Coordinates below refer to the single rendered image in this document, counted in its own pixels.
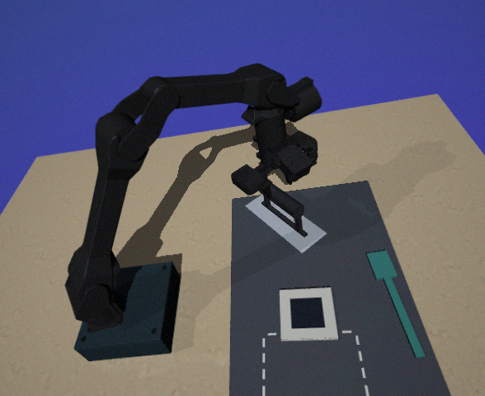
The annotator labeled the grey square tile with black square center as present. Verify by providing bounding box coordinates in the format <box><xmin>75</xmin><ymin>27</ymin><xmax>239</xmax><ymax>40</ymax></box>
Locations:
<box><xmin>279</xmin><ymin>287</ymin><xmax>338</xmax><ymax>341</ymax></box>

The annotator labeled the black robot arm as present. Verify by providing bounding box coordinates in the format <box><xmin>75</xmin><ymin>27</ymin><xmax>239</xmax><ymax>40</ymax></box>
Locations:
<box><xmin>64</xmin><ymin>64</ymin><xmax>322</xmax><ymax>333</ymax></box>

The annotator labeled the teal small trowel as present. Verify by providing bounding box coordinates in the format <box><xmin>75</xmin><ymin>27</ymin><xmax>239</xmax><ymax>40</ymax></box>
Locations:
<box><xmin>366</xmin><ymin>250</ymin><xmax>425</xmax><ymax>358</ymax></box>

